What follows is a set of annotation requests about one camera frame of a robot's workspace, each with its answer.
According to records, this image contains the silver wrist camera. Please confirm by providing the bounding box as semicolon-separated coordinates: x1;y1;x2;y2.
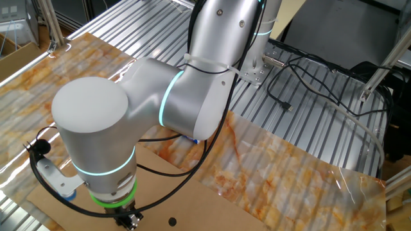
35;156;85;202

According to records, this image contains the grey device box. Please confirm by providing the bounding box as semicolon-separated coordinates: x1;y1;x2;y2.
0;0;39;46

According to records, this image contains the brown cardboard sheet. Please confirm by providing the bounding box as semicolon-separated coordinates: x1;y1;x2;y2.
26;146;269;231

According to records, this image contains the white zip tie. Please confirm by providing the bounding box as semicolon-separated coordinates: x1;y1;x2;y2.
184;53;242;77

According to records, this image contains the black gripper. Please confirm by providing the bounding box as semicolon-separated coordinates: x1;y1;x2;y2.
104;200;144;231

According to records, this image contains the wooden block pile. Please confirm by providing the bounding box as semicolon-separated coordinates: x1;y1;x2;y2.
385;189;411;231

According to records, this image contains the marble pattern plastic mat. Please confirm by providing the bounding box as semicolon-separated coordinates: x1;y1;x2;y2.
0;31;387;231

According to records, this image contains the thick black cable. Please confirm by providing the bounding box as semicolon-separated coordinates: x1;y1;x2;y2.
24;0;267;218

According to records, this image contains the beige board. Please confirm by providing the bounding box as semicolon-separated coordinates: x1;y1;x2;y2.
269;0;306;40

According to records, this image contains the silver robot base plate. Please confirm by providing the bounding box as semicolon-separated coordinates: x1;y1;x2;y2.
239;44;285;87

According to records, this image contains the thin black cable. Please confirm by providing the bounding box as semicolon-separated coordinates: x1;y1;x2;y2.
35;125;209;178

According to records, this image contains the grey cable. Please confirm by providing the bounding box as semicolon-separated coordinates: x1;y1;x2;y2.
298;76;385;168

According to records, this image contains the black usb cable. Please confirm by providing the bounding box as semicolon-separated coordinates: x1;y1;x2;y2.
265;38;391;118

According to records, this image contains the grey cabinet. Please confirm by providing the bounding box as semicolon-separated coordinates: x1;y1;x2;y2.
282;0;402;70

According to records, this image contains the open cardboard box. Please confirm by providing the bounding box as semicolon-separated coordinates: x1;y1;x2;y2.
0;33;42;81

